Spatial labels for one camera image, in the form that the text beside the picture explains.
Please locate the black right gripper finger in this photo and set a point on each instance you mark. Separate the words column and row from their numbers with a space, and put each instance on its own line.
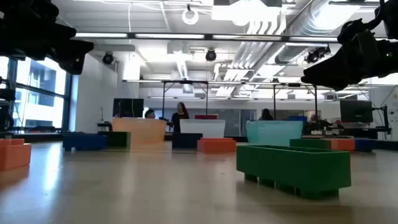
column 340, row 84
column 332, row 71

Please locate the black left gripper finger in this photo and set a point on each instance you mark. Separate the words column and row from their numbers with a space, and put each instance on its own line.
column 72, row 65
column 73, row 48

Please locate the orange toy brick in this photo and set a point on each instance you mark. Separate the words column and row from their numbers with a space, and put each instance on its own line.
column 216, row 145
column 15, row 155
column 343, row 144

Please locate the blue toy brick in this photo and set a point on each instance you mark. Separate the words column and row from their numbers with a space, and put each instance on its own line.
column 84, row 142
column 365, row 145
column 186, row 141

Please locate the green toy brick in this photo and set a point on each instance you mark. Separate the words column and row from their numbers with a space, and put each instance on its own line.
column 292, row 169
column 119, row 139

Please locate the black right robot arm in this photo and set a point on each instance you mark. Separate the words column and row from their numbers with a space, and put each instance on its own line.
column 390, row 15

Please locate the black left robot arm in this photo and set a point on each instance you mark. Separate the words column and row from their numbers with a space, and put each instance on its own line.
column 25, row 11

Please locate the black computer monitor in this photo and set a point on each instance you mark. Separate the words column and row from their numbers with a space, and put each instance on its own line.
column 356, row 111

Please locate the green potted plant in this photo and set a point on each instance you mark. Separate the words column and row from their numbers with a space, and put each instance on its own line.
column 318, row 125

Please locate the cluttered black desk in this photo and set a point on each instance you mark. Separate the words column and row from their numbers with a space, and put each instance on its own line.
column 357, row 130

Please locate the blue box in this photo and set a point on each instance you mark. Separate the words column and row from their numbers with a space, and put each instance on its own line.
column 298, row 118

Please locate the black equipment on stand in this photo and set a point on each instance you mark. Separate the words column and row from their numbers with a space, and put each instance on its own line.
column 6, row 109

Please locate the person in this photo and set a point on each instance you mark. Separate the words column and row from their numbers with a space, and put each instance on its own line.
column 179, row 119
column 266, row 115
column 150, row 114

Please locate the teal translucent plastic bin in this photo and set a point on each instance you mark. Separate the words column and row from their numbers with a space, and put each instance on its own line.
column 273, row 132

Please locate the orange translucent plastic bin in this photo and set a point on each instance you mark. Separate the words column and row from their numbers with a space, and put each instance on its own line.
column 140, row 130

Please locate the black overhead light bar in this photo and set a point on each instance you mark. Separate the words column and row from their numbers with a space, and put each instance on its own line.
column 208, row 36

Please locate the red box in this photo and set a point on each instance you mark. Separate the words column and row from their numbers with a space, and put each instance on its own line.
column 206, row 117

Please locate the clear translucent plastic bin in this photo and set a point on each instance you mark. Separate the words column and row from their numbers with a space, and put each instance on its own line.
column 202, row 127

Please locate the black ceiling spot camera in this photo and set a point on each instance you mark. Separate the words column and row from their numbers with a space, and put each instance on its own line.
column 108, row 58
column 315, row 55
column 211, row 55

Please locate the black metal rig frame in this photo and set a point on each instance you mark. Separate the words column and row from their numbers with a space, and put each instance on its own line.
column 163, row 99
column 316, row 102

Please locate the large window with frame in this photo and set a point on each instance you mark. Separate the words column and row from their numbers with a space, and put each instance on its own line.
column 40, row 93

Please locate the silver ceiling air duct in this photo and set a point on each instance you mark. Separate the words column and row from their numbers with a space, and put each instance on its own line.
column 311, row 28

